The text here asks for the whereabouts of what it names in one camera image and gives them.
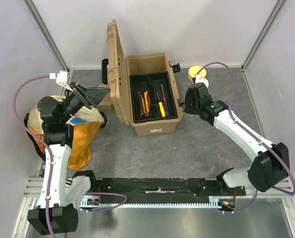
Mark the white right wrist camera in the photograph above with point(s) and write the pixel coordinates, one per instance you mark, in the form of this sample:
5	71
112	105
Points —
199	79

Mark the black toolbox tray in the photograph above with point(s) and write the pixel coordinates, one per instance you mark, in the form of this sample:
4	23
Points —
151	82

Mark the yellow handle screwdriver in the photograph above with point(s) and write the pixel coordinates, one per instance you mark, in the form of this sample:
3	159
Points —
161	107

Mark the red utility knife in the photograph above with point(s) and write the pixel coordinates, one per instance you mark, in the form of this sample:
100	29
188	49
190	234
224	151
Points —
141	109

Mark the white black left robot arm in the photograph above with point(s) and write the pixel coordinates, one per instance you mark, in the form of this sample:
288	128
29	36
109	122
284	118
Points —
57	207

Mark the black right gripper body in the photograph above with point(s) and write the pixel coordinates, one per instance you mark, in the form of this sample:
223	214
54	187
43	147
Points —
189	99

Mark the brown cardboard box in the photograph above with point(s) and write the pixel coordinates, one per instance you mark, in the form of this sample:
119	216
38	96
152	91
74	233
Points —
106	103

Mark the yellow utility knife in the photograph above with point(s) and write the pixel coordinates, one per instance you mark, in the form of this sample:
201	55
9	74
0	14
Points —
145	103

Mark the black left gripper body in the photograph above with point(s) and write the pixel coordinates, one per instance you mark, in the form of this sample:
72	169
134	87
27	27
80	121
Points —
72	104

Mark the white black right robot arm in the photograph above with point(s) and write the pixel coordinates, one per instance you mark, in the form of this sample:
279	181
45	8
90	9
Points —
270	161

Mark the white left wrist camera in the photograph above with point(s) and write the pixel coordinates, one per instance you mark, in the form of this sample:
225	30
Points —
62	78

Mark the blue red handle screwdriver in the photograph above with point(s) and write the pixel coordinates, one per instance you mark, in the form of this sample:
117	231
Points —
166	103

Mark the tan plastic toolbox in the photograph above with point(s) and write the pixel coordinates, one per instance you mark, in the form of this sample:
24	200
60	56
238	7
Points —
116	70

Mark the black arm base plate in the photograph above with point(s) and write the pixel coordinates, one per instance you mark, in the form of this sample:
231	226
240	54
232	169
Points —
179	186

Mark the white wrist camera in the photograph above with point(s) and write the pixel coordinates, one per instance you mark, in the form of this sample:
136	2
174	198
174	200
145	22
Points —
62	78
199	79

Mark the grey slotted cable duct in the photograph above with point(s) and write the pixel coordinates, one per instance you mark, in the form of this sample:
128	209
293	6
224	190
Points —
89	202

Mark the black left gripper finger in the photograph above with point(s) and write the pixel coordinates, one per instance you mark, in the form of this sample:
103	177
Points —
95	96
89	91

